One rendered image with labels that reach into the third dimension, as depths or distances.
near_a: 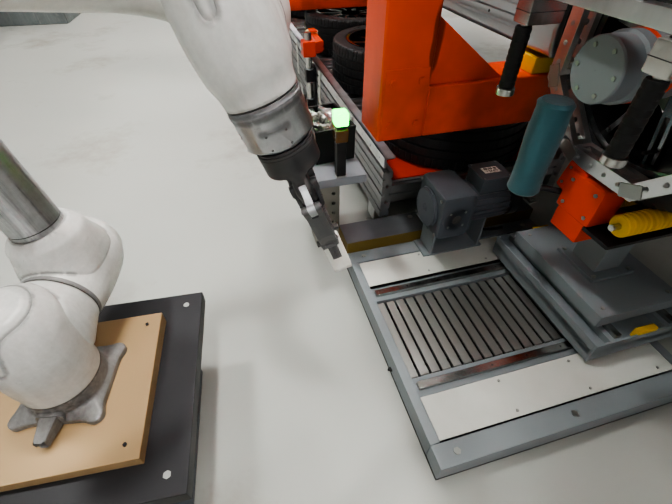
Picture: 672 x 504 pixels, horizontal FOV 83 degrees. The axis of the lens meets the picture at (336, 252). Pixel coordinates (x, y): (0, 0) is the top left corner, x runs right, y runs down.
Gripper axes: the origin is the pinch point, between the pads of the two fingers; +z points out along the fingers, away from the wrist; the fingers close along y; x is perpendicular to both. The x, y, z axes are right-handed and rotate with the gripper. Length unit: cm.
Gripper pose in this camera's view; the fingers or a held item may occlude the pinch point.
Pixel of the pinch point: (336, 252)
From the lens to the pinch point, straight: 60.4
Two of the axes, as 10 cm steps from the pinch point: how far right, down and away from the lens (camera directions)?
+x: 9.2, -3.8, -0.7
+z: 3.3, 6.9, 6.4
